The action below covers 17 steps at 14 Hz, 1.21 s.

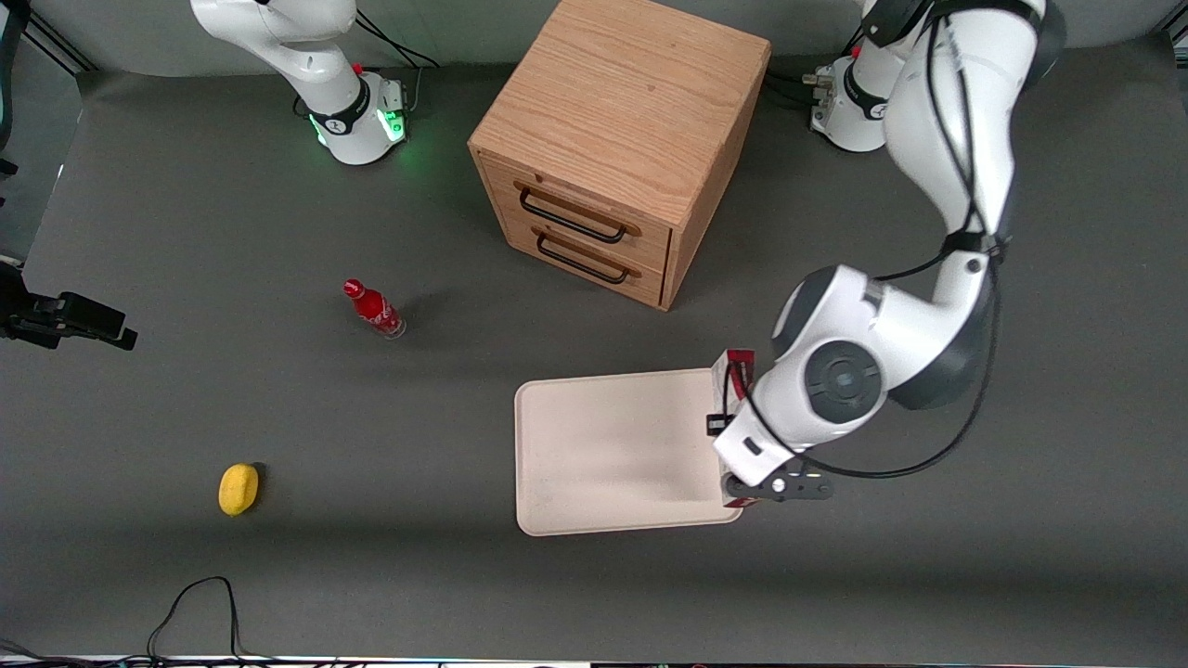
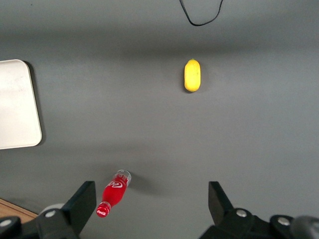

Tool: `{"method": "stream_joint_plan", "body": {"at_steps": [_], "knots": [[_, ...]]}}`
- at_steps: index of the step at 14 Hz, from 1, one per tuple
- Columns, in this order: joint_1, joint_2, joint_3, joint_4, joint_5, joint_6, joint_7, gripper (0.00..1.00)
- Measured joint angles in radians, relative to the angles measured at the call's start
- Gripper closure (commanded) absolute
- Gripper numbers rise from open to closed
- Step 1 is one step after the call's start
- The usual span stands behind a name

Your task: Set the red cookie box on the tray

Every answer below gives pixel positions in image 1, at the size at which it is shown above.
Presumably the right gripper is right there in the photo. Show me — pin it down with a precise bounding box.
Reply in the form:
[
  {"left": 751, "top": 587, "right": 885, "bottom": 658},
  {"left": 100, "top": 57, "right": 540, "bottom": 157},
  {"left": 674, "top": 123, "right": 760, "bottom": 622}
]
[{"left": 0, "top": 267, "right": 139, "bottom": 353}]

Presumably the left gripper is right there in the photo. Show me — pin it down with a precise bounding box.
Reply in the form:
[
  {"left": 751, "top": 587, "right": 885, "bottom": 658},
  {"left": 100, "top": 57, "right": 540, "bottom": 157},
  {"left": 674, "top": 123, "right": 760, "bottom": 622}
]
[{"left": 706, "top": 408, "right": 799, "bottom": 486}]

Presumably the red cookie box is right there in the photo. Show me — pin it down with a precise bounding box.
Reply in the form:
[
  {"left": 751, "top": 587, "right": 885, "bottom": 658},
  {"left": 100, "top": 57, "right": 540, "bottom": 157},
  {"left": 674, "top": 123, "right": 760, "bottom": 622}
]
[{"left": 709, "top": 348, "right": 764, "bottom": 510}]

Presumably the cream rectangular tray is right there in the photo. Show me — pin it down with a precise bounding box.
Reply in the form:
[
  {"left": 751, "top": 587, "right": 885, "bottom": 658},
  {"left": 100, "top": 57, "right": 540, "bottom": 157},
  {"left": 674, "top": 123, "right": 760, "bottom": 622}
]
[{"left": 514, "top": 368, "right": 745, "bottom": 538}]

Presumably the yellow lemon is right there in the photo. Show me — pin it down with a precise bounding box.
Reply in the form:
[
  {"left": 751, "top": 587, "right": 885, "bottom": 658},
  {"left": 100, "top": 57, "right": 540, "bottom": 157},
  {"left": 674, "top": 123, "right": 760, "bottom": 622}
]
[{"left": 218, "top": 463, "right": 261, "bottom": 517}]

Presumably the red cola bottle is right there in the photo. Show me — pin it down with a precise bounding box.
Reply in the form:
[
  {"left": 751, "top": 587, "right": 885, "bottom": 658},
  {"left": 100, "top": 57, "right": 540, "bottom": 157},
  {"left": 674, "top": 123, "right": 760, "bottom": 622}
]
[{"left": 342, "top": 278, "right": 407, "bottom": 340}]

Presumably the wooden drawer cabinet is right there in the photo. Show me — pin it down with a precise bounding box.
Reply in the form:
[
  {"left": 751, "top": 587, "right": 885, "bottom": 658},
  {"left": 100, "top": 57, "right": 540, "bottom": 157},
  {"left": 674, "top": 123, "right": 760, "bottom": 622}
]
[{"left": 468, "top": 0, "right": 773, "bottom": 312}]

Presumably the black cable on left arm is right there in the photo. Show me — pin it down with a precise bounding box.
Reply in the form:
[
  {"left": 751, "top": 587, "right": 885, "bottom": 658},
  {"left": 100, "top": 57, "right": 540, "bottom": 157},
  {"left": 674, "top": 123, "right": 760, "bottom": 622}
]
[{"left": 729, "top": 11, "right": 1013, "bottom": 482}]

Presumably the short black drawer handle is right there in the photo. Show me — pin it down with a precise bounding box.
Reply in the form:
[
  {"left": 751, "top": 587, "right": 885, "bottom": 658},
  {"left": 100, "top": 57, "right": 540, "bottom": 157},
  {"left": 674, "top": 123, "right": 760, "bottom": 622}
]
[{"left": 531, "top": 225, "right": 642, "bottom": 285}]

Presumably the wooden drawer with short handle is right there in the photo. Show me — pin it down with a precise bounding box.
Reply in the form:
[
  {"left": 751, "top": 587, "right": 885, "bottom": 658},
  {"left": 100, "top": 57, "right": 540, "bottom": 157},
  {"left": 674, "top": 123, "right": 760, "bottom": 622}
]
[{"left": 501, "top": 215, "right": 665, "bottom": 309}]

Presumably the long black drawer handle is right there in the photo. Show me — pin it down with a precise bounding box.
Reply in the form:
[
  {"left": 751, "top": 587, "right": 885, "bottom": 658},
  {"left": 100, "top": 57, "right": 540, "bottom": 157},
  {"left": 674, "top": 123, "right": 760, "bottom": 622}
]
[{"left": 513, "top": 181, "right": 641, "bottom": 245}]

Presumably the wooden drawer with long handle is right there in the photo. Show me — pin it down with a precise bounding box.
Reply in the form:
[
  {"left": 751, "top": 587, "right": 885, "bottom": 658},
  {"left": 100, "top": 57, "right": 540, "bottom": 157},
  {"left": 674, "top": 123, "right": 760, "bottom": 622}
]
[{"left": 475, "top": 151, "right": 674, "bottom": 276}]

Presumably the black frame strut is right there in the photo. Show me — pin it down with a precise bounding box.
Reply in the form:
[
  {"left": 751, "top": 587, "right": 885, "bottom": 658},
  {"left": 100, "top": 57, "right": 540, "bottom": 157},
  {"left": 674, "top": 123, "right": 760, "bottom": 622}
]
[{"left": 17, "top": 11, "right": 99, "bottom": 75}]

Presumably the black looped table cable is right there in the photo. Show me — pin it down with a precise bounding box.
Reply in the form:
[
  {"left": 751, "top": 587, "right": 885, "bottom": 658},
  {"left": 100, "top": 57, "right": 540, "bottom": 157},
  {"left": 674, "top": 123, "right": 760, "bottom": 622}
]
[{"left": 144, "top": 576, "right": 279, "bottom": 668}]

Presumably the black left arm base cable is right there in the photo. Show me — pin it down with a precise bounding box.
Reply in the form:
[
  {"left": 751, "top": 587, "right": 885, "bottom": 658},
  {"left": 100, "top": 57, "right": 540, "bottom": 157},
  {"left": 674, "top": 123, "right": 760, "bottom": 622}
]
[{"left": 763, "top": 26, "right": 869, "bottom": 110}]

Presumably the black arm base cable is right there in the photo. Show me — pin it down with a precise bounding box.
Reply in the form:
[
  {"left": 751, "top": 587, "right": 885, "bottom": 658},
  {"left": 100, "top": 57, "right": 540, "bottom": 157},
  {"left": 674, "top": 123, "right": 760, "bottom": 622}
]
[
  {"left": 355, "top": 9, "right": 443, "bottom": 117},
  {"left": 763, "top": 26, "right": 869, "bottom": 110}
]

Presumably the black right arm base cable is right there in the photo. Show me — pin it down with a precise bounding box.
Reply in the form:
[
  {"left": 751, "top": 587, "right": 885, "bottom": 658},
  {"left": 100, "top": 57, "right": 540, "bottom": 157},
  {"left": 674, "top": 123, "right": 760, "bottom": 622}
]
[{"left": 355, "top": 9, "right": 443, "bottom": 117}]

